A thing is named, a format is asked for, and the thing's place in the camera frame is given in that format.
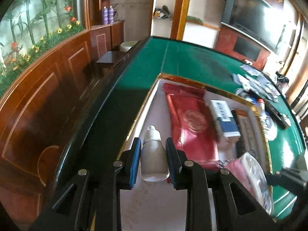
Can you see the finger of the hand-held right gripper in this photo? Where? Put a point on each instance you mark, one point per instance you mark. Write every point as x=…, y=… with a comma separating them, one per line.
x=284, y=180

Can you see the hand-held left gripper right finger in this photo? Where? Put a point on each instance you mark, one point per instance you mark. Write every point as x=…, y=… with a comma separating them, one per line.
x=171, y=163

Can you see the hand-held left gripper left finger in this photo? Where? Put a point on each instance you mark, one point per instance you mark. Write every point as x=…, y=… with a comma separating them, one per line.
x=135, y=163

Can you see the white dropper bottle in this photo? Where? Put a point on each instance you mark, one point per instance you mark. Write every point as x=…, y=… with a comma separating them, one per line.
x=154, y=158

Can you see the pink packet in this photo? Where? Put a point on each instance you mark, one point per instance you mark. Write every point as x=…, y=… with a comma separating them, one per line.
x=247, y=175

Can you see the red foil packet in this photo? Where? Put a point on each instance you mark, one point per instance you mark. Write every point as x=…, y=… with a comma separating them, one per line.
x=192, y=125

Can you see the white gold-rimmed box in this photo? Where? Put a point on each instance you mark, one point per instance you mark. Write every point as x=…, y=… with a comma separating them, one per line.
x=157, y=105

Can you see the white bottle with red label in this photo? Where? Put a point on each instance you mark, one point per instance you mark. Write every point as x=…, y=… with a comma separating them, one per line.
x=261, y=107

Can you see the white and blue carton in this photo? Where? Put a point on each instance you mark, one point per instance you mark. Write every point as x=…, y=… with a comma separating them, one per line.
x=223, y=115

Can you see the round table control panel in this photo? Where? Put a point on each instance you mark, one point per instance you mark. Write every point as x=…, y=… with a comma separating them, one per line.
x=270, y=130

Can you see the floral cloth bag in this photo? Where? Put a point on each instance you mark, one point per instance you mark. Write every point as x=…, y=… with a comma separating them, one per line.
x=282, y=79

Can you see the pile of playing cards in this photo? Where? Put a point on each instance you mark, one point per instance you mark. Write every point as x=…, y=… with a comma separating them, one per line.
x=255, y=81

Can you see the dark wooden stool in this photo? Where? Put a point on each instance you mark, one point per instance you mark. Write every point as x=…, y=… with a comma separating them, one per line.
x=110, y=57

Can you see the white bowl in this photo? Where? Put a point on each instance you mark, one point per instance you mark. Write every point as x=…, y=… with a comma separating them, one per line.
x=127, y=46

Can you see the wooden side cabinet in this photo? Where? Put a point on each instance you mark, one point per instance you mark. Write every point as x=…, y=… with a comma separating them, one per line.
x=105, y=38

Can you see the red wooden television cabinet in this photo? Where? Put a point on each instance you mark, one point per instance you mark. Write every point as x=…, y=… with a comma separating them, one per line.
x=228, y=41

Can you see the green flat shelf item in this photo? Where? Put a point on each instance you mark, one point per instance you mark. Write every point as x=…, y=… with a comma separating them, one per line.
x=195, y=19

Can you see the purple spray bottle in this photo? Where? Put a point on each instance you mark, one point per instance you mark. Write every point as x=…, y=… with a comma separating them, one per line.
x=105, y=15
x=111, y=15

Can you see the grey shelf clutter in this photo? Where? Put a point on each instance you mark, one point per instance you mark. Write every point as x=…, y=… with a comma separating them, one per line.
x=162, y=12

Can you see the flower and bamboo mural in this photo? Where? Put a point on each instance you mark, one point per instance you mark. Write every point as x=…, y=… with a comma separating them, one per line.
x=28, y=28

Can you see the wall television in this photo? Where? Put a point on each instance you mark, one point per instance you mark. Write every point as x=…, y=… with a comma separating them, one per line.
x=255, y=16

